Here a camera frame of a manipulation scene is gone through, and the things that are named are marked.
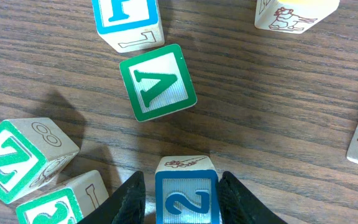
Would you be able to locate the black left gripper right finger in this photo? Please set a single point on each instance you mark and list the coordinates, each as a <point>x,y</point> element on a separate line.
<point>239,205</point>

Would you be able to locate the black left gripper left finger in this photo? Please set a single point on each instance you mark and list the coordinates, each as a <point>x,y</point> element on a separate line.
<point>125,205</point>

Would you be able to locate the blue 2 block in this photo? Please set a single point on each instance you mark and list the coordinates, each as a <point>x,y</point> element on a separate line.
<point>186,190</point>

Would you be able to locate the green R block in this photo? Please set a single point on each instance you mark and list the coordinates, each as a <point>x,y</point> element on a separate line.
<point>68,202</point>

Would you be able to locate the green Z block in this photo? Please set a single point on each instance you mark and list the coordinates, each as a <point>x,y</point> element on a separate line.
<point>32,152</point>

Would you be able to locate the green V block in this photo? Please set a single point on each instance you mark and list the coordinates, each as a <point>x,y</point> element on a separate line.
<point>158,83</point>

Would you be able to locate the blue P block left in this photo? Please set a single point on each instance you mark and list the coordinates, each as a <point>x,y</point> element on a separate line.
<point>129,25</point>

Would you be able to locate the yellow block top left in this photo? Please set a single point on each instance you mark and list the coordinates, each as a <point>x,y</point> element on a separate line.
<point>292,16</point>

